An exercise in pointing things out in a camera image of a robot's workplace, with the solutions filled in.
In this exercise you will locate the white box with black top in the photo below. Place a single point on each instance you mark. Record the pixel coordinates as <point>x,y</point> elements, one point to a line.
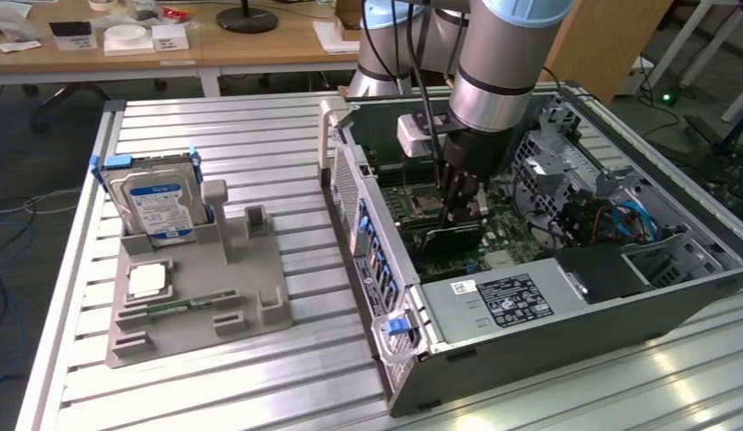
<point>74,36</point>

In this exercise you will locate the white floor box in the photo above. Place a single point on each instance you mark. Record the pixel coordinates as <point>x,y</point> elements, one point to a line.
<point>633,78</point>

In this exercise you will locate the grey parts rack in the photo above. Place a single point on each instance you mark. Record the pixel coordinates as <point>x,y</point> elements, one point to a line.
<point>198,323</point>

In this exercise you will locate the wooden cabinet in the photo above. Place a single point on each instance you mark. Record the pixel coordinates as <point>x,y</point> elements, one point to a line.
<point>599,45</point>

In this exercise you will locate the white paper stack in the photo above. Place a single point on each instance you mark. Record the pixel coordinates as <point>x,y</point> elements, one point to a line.
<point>335,38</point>

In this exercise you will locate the plain white box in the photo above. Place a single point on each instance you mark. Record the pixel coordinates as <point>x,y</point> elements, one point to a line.
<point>169,38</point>

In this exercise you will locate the silver CPU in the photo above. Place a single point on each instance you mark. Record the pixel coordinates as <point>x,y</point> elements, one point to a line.
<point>147,280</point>

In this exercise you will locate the dark grey PC case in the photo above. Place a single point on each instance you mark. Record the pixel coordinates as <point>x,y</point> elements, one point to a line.
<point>527,359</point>

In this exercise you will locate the white table frame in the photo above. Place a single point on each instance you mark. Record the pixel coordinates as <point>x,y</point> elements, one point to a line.
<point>707,5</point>

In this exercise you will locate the brown cardboard box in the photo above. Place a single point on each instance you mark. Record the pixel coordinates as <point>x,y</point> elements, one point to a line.
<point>347,15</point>

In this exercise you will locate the clear plastic bag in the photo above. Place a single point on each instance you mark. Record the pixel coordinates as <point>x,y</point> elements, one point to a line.
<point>13,20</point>

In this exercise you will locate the red packet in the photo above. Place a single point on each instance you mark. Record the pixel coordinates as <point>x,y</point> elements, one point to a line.
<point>175,14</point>

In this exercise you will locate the wooden desk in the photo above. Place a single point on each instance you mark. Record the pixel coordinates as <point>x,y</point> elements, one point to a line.
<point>258,49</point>

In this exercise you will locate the CPU socket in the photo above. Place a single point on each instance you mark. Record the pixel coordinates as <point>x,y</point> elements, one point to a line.
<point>422,199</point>

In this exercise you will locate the metal socket cover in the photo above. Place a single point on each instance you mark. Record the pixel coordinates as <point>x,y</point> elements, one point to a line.
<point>482,202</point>

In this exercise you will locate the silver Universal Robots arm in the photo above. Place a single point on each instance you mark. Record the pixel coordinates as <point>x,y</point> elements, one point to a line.
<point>491,90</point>

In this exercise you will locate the black graphics card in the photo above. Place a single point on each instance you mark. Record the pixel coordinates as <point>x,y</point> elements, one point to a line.
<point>453,240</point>

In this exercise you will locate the black floor stand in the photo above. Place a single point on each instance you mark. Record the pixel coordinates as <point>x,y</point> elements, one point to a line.
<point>725,148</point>

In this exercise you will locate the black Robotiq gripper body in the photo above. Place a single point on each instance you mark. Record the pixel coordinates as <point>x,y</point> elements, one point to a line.
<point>477,152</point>

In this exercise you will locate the white box with tape roll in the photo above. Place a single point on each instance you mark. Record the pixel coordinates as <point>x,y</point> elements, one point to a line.
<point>127,40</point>

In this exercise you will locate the hard disk with blue rails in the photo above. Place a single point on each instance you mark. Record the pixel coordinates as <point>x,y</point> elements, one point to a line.
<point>157,202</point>

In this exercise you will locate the installed black RAM stick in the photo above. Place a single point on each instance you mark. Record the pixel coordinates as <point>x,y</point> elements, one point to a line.
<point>414,222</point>

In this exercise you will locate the black round lamp base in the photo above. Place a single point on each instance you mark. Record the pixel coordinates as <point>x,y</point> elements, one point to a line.
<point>247,20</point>

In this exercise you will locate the green RAM stick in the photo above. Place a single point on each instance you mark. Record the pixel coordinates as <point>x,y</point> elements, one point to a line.
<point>169,307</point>

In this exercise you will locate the perforated metal drive cage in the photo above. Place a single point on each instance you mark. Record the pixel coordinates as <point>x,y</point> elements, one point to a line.
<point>539,179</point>

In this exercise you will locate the grey power supply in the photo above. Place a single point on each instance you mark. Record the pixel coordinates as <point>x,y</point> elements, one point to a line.
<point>455,314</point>

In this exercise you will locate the white paper label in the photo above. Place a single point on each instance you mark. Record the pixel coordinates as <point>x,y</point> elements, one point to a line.
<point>18,46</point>

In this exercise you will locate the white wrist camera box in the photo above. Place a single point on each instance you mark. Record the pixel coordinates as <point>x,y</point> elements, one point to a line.
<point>415,137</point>

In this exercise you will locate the blue case latch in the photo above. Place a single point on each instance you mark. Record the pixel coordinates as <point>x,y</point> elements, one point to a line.
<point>397,325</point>

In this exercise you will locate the green motherboard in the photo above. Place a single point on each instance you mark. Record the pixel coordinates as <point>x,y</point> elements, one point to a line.
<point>498,233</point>

